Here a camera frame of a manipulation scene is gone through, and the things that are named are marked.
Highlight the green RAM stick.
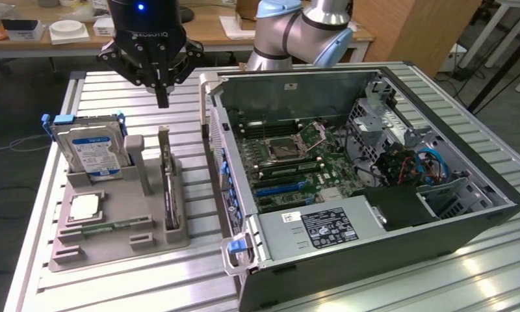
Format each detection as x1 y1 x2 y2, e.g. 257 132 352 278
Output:
80 217 140 233

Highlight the black open PC case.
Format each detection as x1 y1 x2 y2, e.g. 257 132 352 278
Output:
197 66 520 312

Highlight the green motherboard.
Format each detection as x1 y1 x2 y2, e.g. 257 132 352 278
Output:
233 113 368 212

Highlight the black metal post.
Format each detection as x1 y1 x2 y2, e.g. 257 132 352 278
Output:
467 29 520 114

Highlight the black plastic shroud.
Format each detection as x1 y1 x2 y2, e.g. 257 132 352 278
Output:
350 185 441 232

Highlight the black wire bundle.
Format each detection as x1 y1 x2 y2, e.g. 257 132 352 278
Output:
375 150 417 187

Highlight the grey power supply unit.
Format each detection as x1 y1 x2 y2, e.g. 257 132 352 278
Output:
246 196 389 263

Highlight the wooden desk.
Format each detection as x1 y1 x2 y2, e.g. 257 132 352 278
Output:
0 0 376 71

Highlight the metal socket cover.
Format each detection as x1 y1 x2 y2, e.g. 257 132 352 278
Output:
296 120 330 147

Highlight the white paper stack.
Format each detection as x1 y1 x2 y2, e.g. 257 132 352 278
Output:
218 15 257 40

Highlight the white floor unit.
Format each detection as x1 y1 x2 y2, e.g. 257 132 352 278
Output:
436 44 468 76

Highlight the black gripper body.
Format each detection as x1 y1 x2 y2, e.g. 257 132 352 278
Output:
108 0 189 89

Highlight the wooden cabinet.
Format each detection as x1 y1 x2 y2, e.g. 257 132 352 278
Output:
353 0 481 79

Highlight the CPU socket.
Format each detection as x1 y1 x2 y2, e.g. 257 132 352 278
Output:
264 136 308 162

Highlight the clear plastic bag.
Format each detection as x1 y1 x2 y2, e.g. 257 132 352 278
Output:
70 0 112 18

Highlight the silver foil bag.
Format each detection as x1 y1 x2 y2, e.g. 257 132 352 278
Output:
0 3 22 20

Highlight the white floor cable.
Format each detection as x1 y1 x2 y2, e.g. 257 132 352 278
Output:
0 135 53 152

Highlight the silver CPU chip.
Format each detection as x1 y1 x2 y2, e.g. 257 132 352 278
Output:
68 194 102 222

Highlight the red wire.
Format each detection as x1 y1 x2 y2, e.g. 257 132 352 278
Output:
397 155 417 186

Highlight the brown cardboard box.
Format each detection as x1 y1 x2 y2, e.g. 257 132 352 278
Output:
234 0 261 22

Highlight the white round dish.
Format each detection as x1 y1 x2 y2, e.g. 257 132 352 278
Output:
50 19 84 33

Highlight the grey parts rack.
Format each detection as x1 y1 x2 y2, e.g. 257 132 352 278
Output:
46 135 192 273

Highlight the graphics card black fan shroud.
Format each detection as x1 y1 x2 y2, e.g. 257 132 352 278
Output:
157 125 181 230

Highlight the blue wire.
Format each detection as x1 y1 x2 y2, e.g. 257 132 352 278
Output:
415 147 449 185

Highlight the silver slanted disk bay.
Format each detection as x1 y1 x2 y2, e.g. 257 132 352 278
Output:
415 177 491 220

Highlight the silver metal disk bay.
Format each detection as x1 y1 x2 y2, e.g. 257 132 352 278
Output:
345 96 417 157

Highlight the white flat box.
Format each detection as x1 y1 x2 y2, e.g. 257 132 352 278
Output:
48 25 90 46

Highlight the small white box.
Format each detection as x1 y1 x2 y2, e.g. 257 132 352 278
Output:
92 16 117 36

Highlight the white box dark lid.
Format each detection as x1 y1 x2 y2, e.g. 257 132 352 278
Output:
0 18 44 42

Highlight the hard disk blue carrier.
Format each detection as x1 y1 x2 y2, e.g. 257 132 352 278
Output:
41 112 129 183

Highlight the black RAM stick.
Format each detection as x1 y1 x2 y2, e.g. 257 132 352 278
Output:
257 162 321 179

